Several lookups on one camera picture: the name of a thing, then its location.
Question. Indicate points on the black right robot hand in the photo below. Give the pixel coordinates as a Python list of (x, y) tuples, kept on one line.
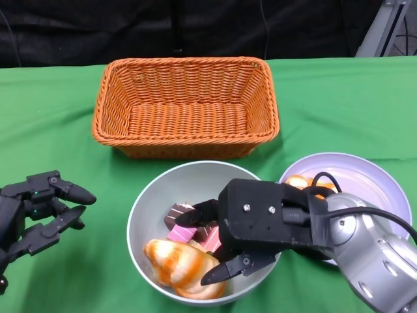
[(238, 265)]

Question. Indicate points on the lavender plate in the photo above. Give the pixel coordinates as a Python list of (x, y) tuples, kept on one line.
[(371, 176)]

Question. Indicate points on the black backdrop curtain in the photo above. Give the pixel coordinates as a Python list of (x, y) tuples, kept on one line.
[(97, 32)]

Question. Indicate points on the small pink cake slice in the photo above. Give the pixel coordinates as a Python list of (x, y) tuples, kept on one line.
[(180, 234)]

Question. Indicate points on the green tablecloth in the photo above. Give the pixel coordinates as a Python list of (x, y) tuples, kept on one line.
[(81, 130)]

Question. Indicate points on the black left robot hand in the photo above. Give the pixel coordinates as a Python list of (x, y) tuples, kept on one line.
[(39, 199)]

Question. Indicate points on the orange wicker basket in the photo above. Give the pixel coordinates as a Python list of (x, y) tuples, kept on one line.
[(189, 119)]

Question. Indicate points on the grey metal frame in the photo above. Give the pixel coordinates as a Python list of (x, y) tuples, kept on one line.
[(378, 32)]

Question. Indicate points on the long salmon pink cake slice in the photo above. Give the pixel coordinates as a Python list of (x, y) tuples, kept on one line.
[(208, 239)]

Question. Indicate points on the chocolate striped cake slice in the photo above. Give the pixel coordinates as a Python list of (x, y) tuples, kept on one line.
[(172, 215)]

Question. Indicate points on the grey-green bowl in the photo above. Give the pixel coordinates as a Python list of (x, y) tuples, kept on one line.
[(189, 182)]

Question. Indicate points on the round pumpkin-shaped bread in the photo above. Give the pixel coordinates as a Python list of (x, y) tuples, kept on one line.
[(298, 182)]

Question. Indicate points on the long twisted bread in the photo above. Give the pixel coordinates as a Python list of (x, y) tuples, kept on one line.
[(176, 261)]

